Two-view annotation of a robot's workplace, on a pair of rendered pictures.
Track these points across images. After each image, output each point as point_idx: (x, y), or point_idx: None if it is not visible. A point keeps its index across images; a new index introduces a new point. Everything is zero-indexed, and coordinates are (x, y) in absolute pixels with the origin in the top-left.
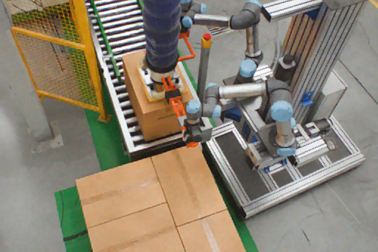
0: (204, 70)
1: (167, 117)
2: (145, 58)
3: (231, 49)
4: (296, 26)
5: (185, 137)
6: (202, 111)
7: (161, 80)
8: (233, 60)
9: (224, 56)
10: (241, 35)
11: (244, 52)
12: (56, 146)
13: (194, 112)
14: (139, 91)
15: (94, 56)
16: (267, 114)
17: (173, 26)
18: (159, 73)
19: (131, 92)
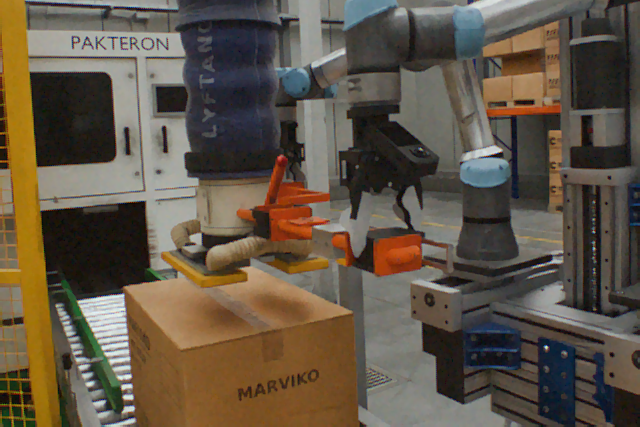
0: (359, 353)
1: (270, 394)
2: (186, 153)
3: (403, 406)
4: None
5: (361, 212)
6: (411, 13)
7: (238, 222)
8: (416, 423)
9: (392, 419)
10: (414, 384)
11: (433, 407)
12: None
13: (380, 9)
14: (171, 319)
15: (44, 303)
16: (605, 278)
17: None
18: (228, 177)
19: (147, 385)
